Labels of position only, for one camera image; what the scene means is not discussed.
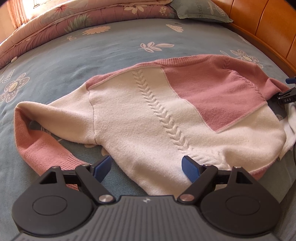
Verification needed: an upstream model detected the pink and cream knit sweater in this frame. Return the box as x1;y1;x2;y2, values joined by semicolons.
14;55;295;196

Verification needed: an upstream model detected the orange wooden headboard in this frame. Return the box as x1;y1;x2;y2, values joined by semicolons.
214;0;295;77

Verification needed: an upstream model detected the blue-green flowers pillow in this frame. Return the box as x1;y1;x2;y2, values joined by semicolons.
170;0;233;23

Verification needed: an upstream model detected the pink floral folded quilt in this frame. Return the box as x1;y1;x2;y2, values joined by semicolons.
1;1;177;67

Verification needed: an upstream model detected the pink striped curtain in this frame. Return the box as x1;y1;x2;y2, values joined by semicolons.
6;0;29;30

